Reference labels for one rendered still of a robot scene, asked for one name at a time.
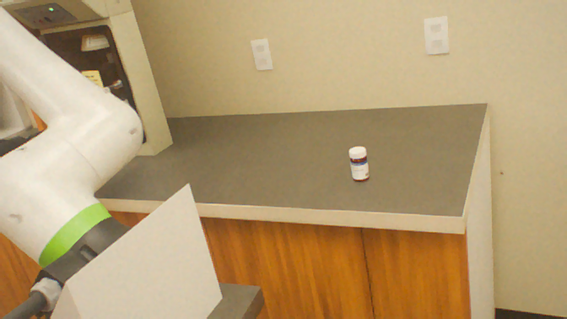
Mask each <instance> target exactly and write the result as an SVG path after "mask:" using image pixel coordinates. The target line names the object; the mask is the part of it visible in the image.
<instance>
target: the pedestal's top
mask: <svg viewBox="0 0 567 319"><path fill-rule="evenodd" d="M219 287H220V292H221V295H222V297H223V299H222V300H221V301H220V302H219V303H218V304H217V305H216V307H215V308H214V309H213V311H212V312H211V313H210V314H209V316H208V317H206V319H257V316H258V315H259V313H260V311H261V309H262V308H263V306H264V304H265V301H264V298H263V294H262V287H261V286H255V285H245V284H226V283H219Z"/></svg>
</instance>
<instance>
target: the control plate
mask: <svg viewBox="0 0 567 319"><path fill-rule="evenodd" d="M50 8H52V9H53V10H50ZM40 10H42V11H43V12H41V11H40ZM14 12H15V13H16V14H18V15H19V16H21V17H22V18H23V19H25V20H27V21H29V22H31V23H32V24H33V25H34V26H35V27H41V26H47V25H52V24H61V23H67V22H72V21H77V20H78V19H76V18H75V17H73V16H72V14H71V13H69V12H68V11H66V10H65V9H64V8H62V7H61V6H59V5H58V4H57V3H52V4H47V5H42V6H38V7H33V8H25V9H20V10H16V11H14ZM63 15H65V17H66V18H65V19H64V18H63ZM57 16H60V17H61V18H60V19H58V17H57ZM43 17H48V18H49V19H51V21H52V22H51V23H49V22H48V20H45V19H44V18H43ZM53 17H54V20H53ZM39 19H42V20H43V22H40V21H39ZM33 20H34V21H36V23H35V22H33Z"/></svg>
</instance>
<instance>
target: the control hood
mask: <svg viewBox="0 0 567 319"><path fill-rule="evenodd" d="M52 3H57V4H58V5H59V6H61V7H62V8H64V9H65V10H66V11H68V12H69V13H71V14H72V16H73V17H75V18H76V19H78V20H77V21H72V22H67V23H61V24H52V25H47V26H41V27H35V26H34V25H33V24H32V23H31V22H29V21H27V20H25V19H23V18H22V17H21V16H19V15H18V14H16V13H15V12H14V11H16V10H20V9H25V8H33V7H38V6H42V5H47V4H52ZM0 5H1V6H2V7H3V8H4V9H5V10H6V12H7V13H8V14H10V15H11V16H14V17H15V18H16V19H18V20H19V21H21V22H22V23H24V24H26V25H28V26H29V27H30V28H31V29H32V30H37V29H42V28H48V27H53V26H58V25H63V24H73V23H78V22H84V21H88V20H94V19H103V18H107V17H108V16H109V15H108V13H107V10H106V7H105V2H104V0H6V1H1V2H0Z"/></svg>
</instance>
